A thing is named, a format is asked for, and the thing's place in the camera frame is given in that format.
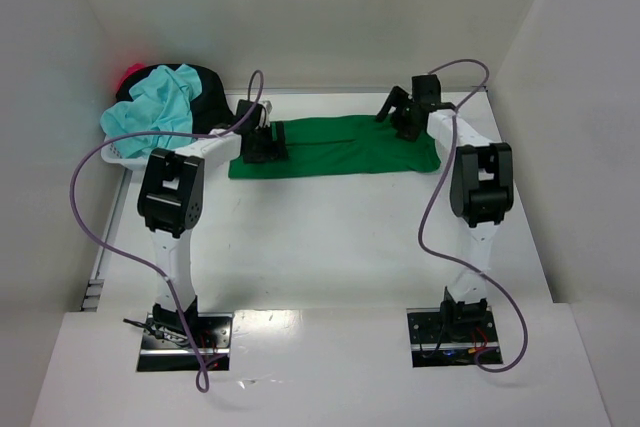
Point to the black t shirt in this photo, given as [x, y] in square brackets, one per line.
[209, 109]

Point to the pink red t shirt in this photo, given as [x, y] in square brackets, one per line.
[128, 72]

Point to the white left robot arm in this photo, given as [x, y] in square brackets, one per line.
[171, 201]

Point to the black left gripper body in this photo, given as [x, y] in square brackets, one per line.
[267, 142]

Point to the green t shirt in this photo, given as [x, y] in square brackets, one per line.
[346, 145]

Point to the white plastic laundry basket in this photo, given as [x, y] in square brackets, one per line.
[110, 154]

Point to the light blue t shirt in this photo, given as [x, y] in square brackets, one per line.
[160, 105]

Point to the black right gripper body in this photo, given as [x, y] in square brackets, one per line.
[405, 115]

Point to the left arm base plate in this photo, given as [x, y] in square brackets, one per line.
[166, 350]

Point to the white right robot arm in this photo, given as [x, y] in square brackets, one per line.
[481, 191]

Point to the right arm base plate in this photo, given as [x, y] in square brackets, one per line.
[432, 346]

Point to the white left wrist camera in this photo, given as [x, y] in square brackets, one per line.
[266, 109]

